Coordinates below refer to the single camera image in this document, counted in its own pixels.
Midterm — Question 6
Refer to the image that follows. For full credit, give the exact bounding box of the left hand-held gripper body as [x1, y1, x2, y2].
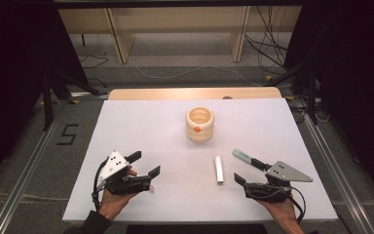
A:
[97, 150, 153, 197]

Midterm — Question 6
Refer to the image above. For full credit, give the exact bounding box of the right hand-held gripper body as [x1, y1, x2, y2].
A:
[243, 160, 314, 205]

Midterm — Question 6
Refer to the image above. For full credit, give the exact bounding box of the white marker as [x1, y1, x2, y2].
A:
[213, 155, 225, 185]

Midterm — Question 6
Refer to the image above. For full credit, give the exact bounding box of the cream ribbed pen holder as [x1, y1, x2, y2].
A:
[184, 106, 216, 144]

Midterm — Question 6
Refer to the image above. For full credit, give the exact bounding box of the person's left hand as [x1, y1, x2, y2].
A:
[97, 165, 144, 222]

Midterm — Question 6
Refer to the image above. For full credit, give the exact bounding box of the person's right hand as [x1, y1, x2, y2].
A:
[257, 194, 307, 234]

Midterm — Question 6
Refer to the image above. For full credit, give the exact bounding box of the white table mat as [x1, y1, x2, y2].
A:
[61, 97, 339, 225]

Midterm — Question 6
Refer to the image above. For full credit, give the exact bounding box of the light wooden table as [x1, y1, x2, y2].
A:
[107, 86, 283, 101]

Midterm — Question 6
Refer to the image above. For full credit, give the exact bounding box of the black metal stand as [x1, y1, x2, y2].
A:
[267, 58, 319, 126]

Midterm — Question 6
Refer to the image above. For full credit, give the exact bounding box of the black tripod stand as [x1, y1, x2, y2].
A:
[41, 64, 104, 132]

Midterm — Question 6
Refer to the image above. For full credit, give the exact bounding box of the black curtain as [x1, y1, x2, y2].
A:
[284, 0, 374, 211]
[0, 0, 90, 193]

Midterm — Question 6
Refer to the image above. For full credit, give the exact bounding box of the left hand-held gripper black cable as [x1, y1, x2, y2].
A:
[91, 156, 110, 213]

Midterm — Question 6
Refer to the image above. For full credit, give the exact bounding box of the hand-held gripper black cable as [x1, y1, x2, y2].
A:
[91, 156, 110, 213]
[285, 185, 307, 224]

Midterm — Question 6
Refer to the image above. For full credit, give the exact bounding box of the right hand-held gripper black cable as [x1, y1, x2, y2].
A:
[285, 185, 307, 224]

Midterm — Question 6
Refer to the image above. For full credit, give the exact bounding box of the short aluminium floor rail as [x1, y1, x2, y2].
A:
[68, 92, 110, 100]

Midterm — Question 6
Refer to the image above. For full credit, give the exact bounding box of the black floor cable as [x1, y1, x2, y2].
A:
[78, 55, 110, 69]
[87, 77, 109, 90]

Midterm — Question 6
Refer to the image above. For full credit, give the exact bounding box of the white floor cable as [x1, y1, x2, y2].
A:
[131, 63, 264, 88]

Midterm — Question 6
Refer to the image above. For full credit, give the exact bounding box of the bundle of black cables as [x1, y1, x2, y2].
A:
[243, 5, 289, 71]

